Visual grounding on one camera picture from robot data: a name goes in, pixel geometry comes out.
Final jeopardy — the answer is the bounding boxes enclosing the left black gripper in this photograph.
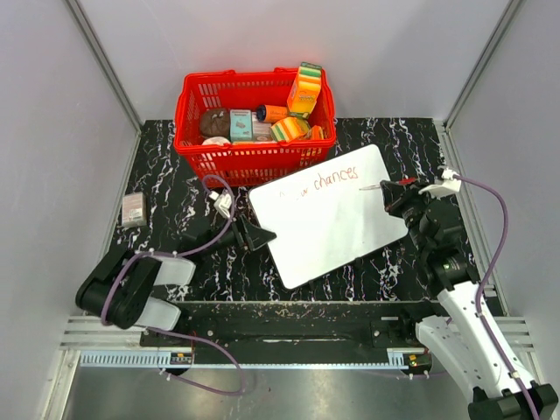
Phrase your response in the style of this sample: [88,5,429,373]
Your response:
[201,211,276,259]

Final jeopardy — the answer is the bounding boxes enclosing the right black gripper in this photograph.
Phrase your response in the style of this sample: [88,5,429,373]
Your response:
[381,178,438,255]

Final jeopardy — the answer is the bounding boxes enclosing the red capped whiteboard marker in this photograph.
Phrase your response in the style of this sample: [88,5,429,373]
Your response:
[360,178,417,191]

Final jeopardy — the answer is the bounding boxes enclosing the white whiteboard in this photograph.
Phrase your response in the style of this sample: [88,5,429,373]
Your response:
[248,144,408,290]

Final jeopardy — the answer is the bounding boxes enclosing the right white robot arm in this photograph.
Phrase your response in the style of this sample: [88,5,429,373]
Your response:
[381,169,559,419]

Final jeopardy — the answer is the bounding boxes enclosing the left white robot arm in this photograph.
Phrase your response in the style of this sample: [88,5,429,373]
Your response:
[75,215,277,346]

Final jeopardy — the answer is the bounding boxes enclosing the red plastic shopping basket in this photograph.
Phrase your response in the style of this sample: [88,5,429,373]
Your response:
[173,67,337,186]

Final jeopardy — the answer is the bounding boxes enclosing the orange snack packet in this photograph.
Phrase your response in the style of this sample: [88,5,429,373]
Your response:
[304,125,325,141]

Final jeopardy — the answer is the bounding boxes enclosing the white round lid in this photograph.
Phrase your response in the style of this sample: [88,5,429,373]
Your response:
[202,136,230,146]

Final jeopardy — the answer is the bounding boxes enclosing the yellow green sponge pack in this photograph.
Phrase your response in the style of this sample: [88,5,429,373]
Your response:
[270,116,311,143]

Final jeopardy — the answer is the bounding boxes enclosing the teal small box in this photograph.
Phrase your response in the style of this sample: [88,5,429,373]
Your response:
[229,109,253,143]

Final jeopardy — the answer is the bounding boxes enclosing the brown chocolate muffin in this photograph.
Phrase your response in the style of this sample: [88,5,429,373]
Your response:
[199,108,231,137]

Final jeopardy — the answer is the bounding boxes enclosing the orange blue can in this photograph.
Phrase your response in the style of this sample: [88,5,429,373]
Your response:
[255,104,289,123]

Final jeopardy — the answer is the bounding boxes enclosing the orange juice carton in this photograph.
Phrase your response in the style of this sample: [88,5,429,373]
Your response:
[287,62,323,119]

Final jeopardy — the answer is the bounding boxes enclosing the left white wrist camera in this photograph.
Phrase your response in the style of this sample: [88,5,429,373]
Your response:
[208,191,233,219]

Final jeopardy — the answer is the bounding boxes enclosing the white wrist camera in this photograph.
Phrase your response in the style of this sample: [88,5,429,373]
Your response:
[418,168,462,199]
[208,191,233,219]

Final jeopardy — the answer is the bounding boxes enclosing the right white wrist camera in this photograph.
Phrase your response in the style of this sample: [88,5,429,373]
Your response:
[418,168,462,199]

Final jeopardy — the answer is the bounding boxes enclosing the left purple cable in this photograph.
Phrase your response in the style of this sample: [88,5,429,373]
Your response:
[100,173,249,396]

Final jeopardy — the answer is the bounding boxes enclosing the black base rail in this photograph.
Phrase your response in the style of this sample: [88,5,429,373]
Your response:
[139,300,460,367]

